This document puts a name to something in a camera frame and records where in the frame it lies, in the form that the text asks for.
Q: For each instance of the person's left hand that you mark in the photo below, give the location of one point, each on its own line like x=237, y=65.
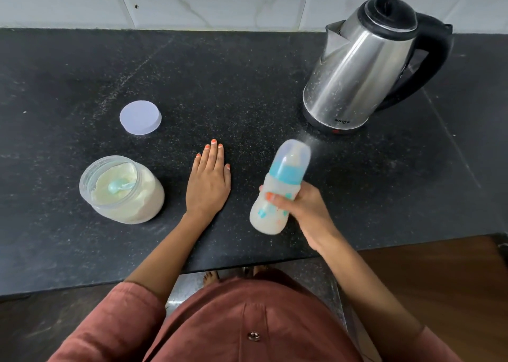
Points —
x=208, y=191

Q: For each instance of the person's right hand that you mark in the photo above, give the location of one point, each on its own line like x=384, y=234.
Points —
x=309, y=211

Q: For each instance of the clear plastic baby bottle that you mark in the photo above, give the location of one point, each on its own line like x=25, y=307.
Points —
x=270, y=215

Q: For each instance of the blue bottle teat cap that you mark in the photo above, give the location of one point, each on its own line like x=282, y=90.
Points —
x=291, y=161

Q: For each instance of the clear milk powder jar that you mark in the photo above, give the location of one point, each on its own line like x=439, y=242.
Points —
x=145, y=201

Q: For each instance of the light blue measuring scoop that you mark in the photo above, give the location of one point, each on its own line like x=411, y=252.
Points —
x=119, y=185

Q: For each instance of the lilac round jar lid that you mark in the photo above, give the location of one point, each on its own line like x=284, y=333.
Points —
x=140, y=117

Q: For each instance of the steel electric kettle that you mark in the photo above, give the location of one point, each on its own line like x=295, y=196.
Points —
x=357, y=72

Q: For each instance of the person's left forearm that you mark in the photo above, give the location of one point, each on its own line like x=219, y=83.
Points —
x=162, y=258

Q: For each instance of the person's right forearm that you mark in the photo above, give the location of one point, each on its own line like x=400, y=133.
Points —
x=373, y=286

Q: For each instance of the person's right foot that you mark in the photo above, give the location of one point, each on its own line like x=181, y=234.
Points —
x=258, y=269

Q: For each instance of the person's foot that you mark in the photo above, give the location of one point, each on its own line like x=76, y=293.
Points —
x=258, y=269
x=210, y=279

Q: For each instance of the person's left foot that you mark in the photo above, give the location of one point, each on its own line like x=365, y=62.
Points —
x=210, y=279

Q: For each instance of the reddish pink garment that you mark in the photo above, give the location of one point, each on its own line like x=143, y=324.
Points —
x=238, y=326

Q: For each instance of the dark wooden cabinet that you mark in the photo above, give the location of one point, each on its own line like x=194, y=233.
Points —
x=444, y=286

